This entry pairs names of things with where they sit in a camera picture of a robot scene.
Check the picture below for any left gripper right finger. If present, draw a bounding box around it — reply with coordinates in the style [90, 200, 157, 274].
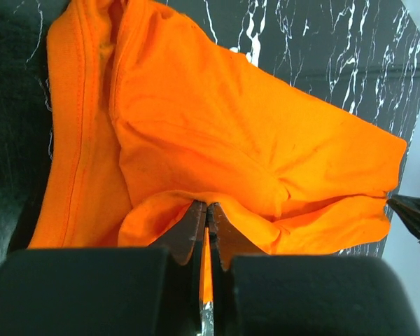
[206, 203, 420, 335]

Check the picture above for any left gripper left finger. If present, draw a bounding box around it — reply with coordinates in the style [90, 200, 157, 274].
[0, 202, 207, 335]

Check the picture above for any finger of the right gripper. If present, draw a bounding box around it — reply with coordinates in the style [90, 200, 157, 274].
[387, 195, 420, 244]

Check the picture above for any orange t shirt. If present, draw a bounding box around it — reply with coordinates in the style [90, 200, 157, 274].
[27, 0, 408, 260]

